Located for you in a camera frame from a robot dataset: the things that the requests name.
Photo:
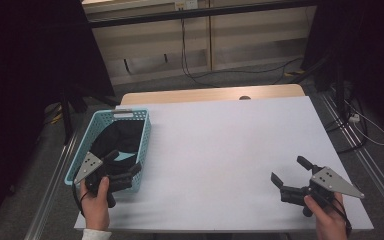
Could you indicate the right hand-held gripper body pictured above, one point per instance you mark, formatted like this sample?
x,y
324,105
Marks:
x,y
330,181

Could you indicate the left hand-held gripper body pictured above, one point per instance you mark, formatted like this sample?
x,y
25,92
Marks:
x,y
91,165

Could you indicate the black shorts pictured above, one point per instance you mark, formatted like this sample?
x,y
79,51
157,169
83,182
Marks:
x,y
123,136

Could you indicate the light blue plastic basket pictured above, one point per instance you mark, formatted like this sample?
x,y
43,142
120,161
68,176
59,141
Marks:
x,y
95,133

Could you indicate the person's right hand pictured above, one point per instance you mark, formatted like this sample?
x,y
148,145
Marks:
x,y
330,223

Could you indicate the person's left hand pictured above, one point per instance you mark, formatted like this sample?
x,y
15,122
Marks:
x,y
95,210

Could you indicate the black stand legs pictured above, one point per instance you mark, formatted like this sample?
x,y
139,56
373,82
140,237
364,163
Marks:
x,y
67,113

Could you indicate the white table mat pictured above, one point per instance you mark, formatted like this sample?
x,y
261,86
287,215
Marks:
x,y
213,150

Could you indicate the black stand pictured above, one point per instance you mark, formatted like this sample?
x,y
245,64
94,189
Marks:
x,y
339,86

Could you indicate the black curtain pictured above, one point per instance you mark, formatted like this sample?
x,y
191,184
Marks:
x,y
20,66
373,50

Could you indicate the black horizontal bar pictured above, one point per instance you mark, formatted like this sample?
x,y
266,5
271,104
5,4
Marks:
x,y
196,12

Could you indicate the metal floor rail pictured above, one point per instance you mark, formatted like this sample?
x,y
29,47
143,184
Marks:
x,y
50,190
370,163

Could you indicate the white wall socket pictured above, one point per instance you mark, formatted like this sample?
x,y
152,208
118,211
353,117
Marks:
x,y
186,4

